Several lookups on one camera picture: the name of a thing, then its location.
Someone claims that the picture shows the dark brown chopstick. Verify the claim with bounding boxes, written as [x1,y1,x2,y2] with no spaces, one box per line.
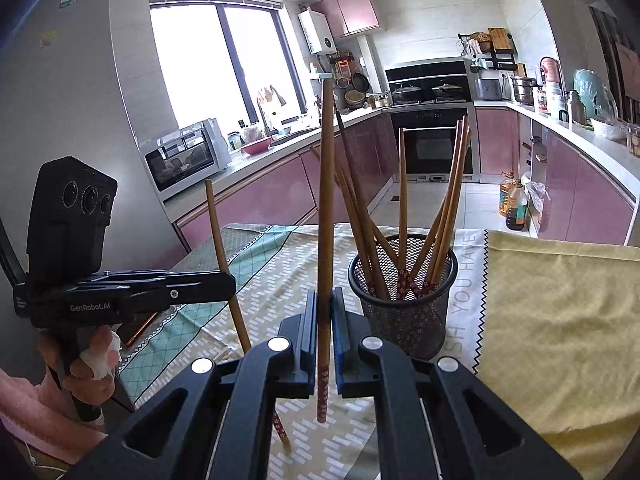
[334,110,390,300]

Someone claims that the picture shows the clear plastic bag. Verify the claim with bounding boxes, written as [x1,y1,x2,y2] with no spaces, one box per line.
[522,175,547,217]

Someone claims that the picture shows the wooden chopstick red patterned end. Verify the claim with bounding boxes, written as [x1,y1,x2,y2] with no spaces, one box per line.
[316,76,337,423]
[204,178,292,448]

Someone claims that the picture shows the person's left hand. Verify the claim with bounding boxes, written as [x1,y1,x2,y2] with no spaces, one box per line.
[36,326,122,407]

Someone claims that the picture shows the steel stock pot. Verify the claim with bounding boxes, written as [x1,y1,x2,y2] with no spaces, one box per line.
[510,75,539,106]

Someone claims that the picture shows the wall rack of kitchen tools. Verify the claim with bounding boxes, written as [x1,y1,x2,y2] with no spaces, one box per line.
[330,52,372,111]

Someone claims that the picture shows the grey refrigerator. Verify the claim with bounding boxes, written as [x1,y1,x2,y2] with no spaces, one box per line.
[0,0,193,376]

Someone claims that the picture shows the kitchen window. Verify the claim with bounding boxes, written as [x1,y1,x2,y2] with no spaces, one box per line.
[149,0,309,134]

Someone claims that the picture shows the steel kitchen faucet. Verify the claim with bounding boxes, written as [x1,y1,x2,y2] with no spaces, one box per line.
[256,97,274,137]

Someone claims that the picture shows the bunch of wooden chopsticks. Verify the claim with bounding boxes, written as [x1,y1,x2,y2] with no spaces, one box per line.
[309,115,472,302]

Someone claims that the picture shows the pink cabinets with long counter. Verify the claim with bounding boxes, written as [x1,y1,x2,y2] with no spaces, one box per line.
[475,102,640,247]

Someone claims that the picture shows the cooking oil bottles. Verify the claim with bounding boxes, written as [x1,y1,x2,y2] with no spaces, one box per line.
[504,180,530,232]

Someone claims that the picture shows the dark brown wooden chair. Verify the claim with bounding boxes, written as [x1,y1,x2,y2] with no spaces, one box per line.
[119,309,153,347]

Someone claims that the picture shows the black wok with lid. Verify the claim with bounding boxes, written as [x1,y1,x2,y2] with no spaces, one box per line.
[431,82,464,104]
[390,84,424,106]

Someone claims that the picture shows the person's left forearm pink sleeve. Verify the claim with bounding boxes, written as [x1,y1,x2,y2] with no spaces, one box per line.
[0,367,108,465]

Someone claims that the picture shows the pink cabinets under window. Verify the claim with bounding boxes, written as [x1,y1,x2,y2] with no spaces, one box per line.
[170,110,401,251]

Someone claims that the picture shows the black built-in oven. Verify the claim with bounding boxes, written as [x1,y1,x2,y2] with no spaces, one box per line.
[390,107,476,183]

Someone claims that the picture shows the black range hood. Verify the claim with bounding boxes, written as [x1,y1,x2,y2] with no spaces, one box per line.
[385,60,469,107]

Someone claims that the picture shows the dark framed door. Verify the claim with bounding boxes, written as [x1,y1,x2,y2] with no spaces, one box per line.
[589,2,640,117]

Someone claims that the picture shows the white covered bowl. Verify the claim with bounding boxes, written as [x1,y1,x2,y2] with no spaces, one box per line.
[590,116,627,142]

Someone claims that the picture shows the teal plastic bag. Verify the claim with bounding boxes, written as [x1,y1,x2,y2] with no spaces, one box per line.
[572,67,619,122]

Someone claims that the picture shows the pink wall cabinet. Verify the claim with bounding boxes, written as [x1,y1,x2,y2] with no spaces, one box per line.
[310,0,381,40]

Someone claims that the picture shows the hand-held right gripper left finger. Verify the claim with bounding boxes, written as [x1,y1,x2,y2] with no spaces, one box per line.
[62,287,321,480]

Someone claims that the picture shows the white wall water heater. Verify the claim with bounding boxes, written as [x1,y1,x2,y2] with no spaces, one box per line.
[298,9,337,55]

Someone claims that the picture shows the yellow cloth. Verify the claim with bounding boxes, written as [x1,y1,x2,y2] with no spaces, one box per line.
[472,230,640,480]

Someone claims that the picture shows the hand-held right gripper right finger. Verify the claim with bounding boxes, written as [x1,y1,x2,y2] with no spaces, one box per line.
[330,286,583,480]

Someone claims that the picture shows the pink thermos jug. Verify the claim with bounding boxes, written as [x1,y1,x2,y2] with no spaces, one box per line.
[539,56,561,87]

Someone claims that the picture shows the patterned beige green tablecloth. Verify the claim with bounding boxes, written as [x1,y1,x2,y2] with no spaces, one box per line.
[117,222,488,480]

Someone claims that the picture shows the yellow cooking oil bottle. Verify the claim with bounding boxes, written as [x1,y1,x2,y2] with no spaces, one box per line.
[499,170,519,219]

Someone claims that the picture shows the black mesh utensil cup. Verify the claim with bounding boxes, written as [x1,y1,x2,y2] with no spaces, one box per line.
[348,247,459,361]

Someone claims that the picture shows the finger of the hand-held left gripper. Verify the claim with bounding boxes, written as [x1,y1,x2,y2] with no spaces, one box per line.
[106,269,237,314]

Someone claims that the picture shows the white countertop oven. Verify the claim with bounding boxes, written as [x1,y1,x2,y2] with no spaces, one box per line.
[144,117,234,194]

